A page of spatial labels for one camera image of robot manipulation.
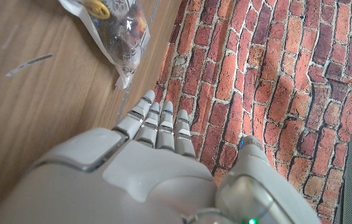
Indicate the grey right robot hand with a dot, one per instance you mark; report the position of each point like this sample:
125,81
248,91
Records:
132,180

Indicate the clear plastic package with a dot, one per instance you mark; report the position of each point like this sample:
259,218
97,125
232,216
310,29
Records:
120,34

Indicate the red brick print backdrop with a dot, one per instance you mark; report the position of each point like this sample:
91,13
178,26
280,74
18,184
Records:
257,77

